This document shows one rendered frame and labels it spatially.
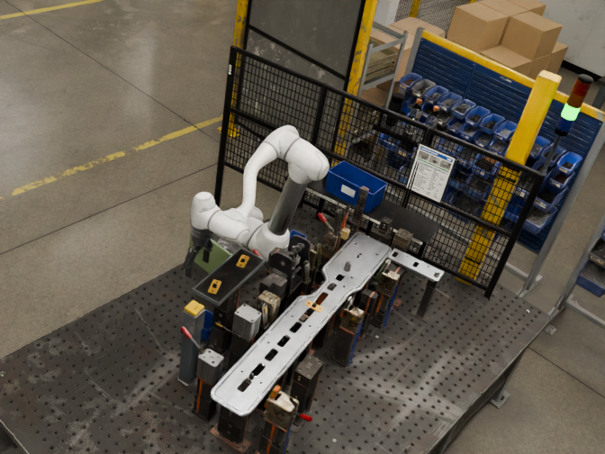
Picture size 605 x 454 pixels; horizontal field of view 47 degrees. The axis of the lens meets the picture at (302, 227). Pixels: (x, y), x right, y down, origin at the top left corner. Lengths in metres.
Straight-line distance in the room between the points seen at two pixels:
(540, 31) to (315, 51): 2.73
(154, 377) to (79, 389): 0.32
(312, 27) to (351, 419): 3.09
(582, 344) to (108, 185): 3.67
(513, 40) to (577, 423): 4.11
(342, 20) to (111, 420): 3.23
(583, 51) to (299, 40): 4.93
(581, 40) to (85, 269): 6.84
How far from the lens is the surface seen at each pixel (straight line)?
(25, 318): 4.53
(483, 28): 7.16
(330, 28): 5.22
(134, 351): 3.37
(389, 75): 5.69
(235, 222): 2.95
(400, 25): 6.48
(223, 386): 2.86
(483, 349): 3.79
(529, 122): 3.59
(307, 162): 3.23
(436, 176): 3.82
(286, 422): 2.80
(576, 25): 9.54
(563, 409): 4.75
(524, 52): 7.44
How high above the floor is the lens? 3.23
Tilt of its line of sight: 37 degrees down
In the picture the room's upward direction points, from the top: 12 degrees clockwise
